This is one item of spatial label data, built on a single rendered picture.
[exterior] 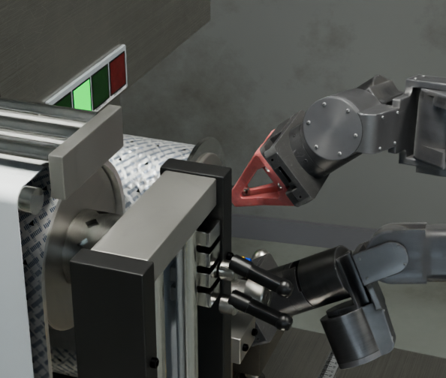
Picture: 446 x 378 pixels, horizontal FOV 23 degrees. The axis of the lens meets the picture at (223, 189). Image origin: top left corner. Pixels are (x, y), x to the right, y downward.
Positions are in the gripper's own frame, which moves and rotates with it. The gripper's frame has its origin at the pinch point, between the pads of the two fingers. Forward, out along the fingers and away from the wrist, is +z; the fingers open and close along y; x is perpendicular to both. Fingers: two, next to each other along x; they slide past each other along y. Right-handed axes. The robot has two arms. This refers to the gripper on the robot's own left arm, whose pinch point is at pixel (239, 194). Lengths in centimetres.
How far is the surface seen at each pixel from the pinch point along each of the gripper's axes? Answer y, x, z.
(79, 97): 35, 17, 32
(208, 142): 1.1, 6.2, -0.1
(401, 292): 189, -90, 90
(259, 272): -30.1, 0.4, -15.4
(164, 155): -2.2, 8.0, 3.0
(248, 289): -5.7, -7.7, 2.7
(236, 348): -6.7, -12.3, 7.6
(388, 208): 212, -72, 87
